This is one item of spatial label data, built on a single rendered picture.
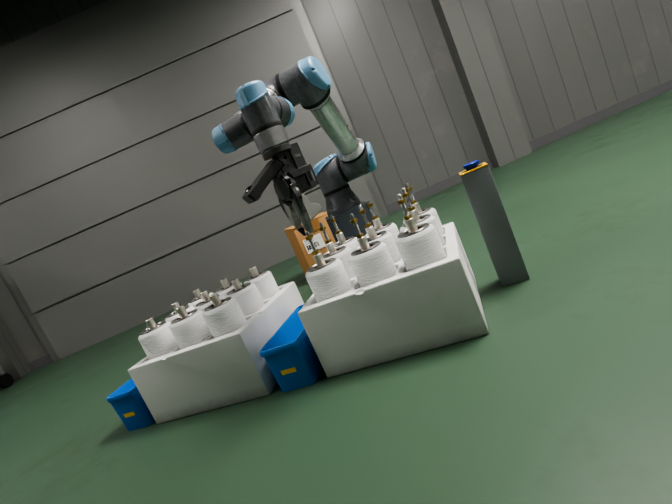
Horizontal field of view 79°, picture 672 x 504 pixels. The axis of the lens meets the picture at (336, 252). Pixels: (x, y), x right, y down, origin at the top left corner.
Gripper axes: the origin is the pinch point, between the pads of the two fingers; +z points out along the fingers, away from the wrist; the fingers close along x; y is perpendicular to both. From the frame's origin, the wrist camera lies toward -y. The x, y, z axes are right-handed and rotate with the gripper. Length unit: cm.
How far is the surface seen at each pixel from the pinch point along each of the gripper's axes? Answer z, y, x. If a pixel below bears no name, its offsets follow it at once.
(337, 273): 12.2, 1.2, -4.8
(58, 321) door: 5, -83, 331
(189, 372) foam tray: 22.6, -34.5, 27.0
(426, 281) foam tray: 19.3, 10.6, -22.3
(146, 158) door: -87, 29, 270
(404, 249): 12.0, 11.9, -17.8
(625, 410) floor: 35, 3, -59
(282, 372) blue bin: 29.4, -17.7, 6.8
